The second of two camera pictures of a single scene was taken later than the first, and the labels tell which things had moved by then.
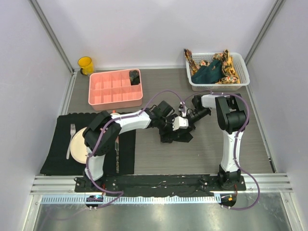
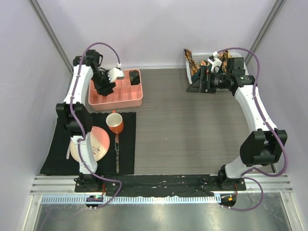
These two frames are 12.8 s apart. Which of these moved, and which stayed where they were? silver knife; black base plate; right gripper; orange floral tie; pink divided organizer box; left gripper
Moved: right gripper; left gripper
Stayed: orange floral tie; silver knife; black base plate; pink divided organizer box
